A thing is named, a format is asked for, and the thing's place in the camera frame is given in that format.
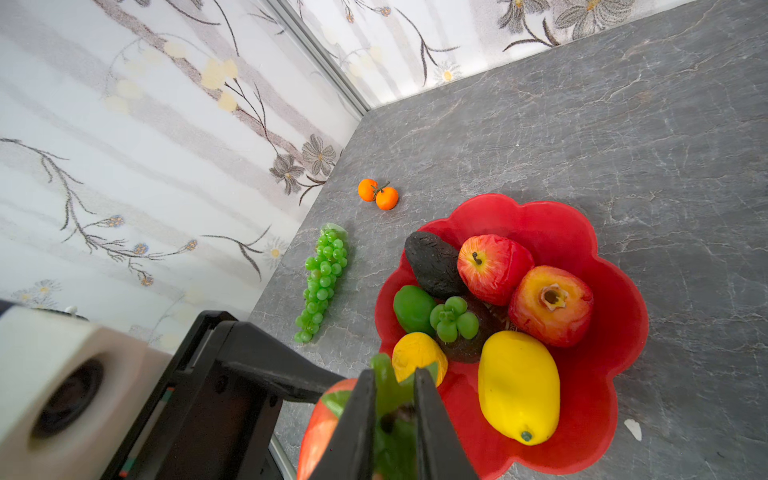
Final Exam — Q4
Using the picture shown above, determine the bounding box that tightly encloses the orange tangerine with stem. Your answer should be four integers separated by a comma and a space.
374, 184, 400, 211

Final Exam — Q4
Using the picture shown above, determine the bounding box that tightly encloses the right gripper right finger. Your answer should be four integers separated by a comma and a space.
414, 368, 478, 480

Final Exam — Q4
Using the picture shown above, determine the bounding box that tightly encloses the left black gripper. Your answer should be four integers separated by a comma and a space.
102, 311, 344, 479

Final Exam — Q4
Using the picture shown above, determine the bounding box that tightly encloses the red flower-shaped fruit bowl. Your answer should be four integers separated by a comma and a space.
374, 193, 650, 480

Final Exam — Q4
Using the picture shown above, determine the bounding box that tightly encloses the red yellow pomegranate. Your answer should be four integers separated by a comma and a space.
508, 265, 594, 348

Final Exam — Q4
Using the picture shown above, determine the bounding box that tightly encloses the green lime fruit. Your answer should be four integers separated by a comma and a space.
393, 285, 437, 337

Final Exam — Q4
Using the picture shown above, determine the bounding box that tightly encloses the dark green avocado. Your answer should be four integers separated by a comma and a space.
404, 231, 469, 300

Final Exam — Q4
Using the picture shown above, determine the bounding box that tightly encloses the yellow pear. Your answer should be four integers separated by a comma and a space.
391, 332, 448, 386

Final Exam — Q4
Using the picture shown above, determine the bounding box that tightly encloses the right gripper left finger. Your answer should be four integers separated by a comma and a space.
310, 369, 376, 480

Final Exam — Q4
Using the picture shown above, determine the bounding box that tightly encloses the dark mangosteen with green leaves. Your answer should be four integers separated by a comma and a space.
429, 295, 505, 364

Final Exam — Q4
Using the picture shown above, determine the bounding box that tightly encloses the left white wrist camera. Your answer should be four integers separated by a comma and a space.
1, 301, 171, 479

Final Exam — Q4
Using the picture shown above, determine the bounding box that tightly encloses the green grape bunch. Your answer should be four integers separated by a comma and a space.
294, 223, 348, 344

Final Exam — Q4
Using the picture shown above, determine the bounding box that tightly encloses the yellow lemon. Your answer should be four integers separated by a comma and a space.
478, 331, 561, 446

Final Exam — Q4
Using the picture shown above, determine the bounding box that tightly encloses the red apple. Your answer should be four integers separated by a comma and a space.
457, 234, 535, 306

